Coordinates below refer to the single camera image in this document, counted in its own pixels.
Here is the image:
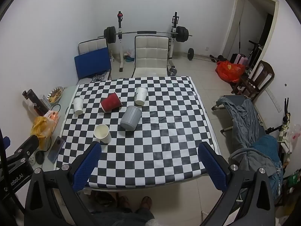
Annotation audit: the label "grey cloth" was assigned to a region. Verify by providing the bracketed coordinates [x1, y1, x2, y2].
[216, 96, 281, 177]

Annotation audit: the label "pink suitcase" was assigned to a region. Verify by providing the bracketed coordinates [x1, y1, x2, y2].
[230, 53, 249, 65]

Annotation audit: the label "black tripod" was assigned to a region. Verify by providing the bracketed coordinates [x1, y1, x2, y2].
[266, 97, 291, 133]

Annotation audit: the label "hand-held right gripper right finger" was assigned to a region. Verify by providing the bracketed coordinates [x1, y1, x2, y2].
[198, 142, 276, 226]

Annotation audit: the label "grey ribbed cup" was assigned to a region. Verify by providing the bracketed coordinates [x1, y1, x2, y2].
[120, 106, 142, 131]

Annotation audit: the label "blue board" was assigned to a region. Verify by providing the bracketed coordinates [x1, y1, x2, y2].
[74, 47, 112, 79]

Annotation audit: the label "blue towel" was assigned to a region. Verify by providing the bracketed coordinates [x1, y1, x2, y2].
[250, 135, 284, 197]

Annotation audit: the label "person's grey trousers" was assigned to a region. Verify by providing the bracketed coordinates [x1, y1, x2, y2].
[90, 207, 155, 226]

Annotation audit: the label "red plastic bag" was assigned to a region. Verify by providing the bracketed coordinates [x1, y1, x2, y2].
[216, 60, 246, 83]

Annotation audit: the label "barbell with black plates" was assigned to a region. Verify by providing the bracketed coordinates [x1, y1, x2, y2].
[97, 26, 193, 44]

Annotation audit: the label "patterned plate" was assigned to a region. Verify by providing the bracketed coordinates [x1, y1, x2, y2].
[46, 86, 64, 104]

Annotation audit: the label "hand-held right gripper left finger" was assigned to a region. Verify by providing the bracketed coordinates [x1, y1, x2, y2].
[24, 141, 102, 226]

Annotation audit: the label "dark wooden chair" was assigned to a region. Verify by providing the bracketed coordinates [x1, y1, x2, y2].
[231, 60, 275, 100]

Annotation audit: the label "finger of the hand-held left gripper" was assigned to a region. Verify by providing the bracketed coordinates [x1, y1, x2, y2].
[7, 135, 40, 163]

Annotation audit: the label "black kick scooter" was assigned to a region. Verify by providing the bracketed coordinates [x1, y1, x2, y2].
[247, 40, 265, 69]

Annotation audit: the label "plain white paper cup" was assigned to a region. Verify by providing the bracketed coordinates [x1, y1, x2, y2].
[73, 97, 84, 115]
[93, 124, 112, 145]

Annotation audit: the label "person's foot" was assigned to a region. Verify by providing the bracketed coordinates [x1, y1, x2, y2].
[140, 196, 152, 212]

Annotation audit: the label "yellow plastic bag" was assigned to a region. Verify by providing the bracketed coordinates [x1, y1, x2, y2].
[31, 116, 54, 150]

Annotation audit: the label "white barbell rack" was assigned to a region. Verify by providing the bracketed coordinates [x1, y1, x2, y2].
[117, 11, 179, 72]

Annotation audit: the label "long black dumbbell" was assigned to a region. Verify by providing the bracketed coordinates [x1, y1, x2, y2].
[187, 48, 218, 63]

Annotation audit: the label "folding cot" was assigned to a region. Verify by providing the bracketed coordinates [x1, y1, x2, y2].
[211, 95, 284, 203]

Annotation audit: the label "black white checkered tablecloth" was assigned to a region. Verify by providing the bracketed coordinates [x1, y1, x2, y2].
[55, 76, 223, 189]

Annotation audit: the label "white padded chair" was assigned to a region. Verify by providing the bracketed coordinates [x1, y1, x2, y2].
[78, 38, 112, 80]
[131, 35, 170, 78]

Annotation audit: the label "dark smartphone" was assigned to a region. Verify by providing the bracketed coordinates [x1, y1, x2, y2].
[47, 136, 63, 163]

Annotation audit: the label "white printed paper cup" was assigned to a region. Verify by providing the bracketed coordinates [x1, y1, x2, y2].
[135, 87, 148, 106]

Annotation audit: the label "orange snack packet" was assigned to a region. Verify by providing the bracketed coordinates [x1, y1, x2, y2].
[44, 110, 60, 126]

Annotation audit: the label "white wall power strip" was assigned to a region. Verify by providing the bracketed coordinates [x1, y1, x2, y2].
[266, 87, 282, 113]

